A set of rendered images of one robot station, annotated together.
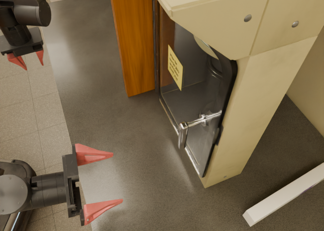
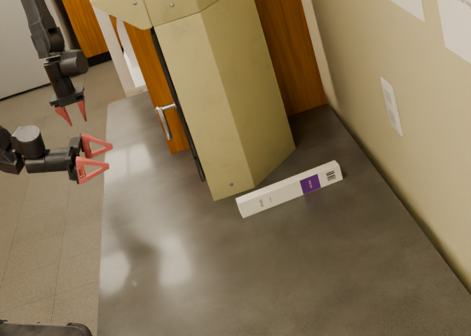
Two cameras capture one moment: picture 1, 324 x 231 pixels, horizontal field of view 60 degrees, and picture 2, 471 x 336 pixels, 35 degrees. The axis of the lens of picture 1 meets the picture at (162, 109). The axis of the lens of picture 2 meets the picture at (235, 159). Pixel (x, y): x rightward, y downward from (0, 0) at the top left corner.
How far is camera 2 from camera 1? 150 cm
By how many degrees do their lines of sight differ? 33
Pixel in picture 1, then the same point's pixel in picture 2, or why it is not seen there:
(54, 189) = (60, 152)
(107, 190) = (123, 213)
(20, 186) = (36, 130)
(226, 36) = (127, 13)
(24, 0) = (67, 54)
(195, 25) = (106, 8)
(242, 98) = (172, 62)
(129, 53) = (158, 96)
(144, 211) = (150, 221)
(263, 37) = (154, 13)
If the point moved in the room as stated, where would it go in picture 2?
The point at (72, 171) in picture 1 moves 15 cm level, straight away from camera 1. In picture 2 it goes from (75, 144) to (63, 127)
